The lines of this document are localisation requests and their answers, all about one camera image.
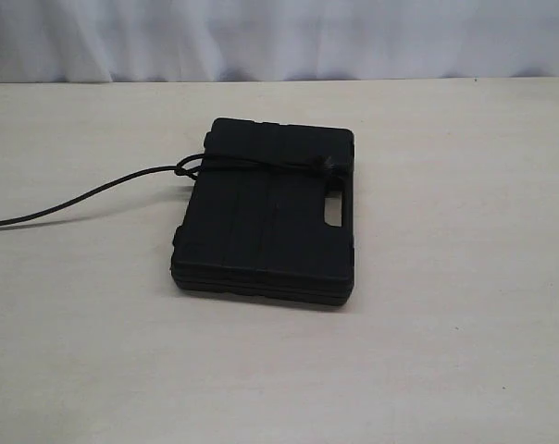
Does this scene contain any black cord with loop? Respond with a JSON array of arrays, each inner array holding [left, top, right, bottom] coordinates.
[[0, 154, 336, 231]]

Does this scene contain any white backdrop curtain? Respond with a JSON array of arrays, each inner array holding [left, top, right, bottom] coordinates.
[[0, 1, 559, 82]]

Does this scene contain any black plastic tool case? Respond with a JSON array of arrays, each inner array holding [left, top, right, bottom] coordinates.
[[170, 117, 354, 306]]

